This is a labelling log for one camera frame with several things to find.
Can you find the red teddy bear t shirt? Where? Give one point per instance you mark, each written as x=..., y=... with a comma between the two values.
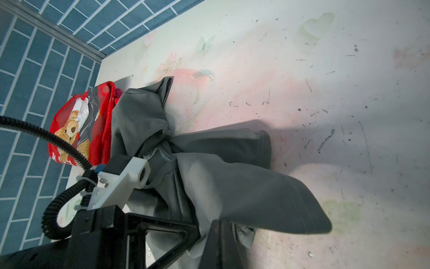
x=85, y=122

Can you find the grey t shirt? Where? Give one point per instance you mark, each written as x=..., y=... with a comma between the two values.
x=211, y=175

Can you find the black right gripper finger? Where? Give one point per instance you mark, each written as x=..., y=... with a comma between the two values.
x=221, y=250

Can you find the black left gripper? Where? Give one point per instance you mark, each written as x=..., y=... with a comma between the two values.
x=106, y=238

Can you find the aluminium corner post left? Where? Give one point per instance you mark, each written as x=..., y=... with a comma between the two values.
x=36, y=20

